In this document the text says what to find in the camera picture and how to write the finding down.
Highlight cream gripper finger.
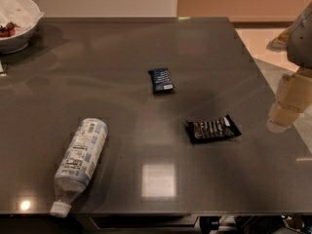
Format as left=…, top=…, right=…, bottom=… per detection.
left=266, top=73, right=312, bottom=133

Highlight black rxbar chocolate wrapper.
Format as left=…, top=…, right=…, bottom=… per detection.
left=186, top=115, right=241, bottom=143

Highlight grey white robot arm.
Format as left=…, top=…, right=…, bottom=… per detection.
left=266, top=2, right=312, bottom=133

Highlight blue rxbar blueberry wrapper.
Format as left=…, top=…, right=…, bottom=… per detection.
left=148, top=67, right=175, bottom=93

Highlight clear plastic water bottle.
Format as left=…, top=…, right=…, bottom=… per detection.
left=50, top=118, right=108, bottom=217

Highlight white bowl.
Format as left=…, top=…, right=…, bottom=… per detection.
left=0, top=20, right=39, bottom=54

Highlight white paper napkin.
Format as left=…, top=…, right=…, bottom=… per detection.
left=0, top=0, right=44, bottom=28

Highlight red strawberries in bowl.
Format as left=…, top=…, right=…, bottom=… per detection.
left=0, top=21, right=18, bottom=38

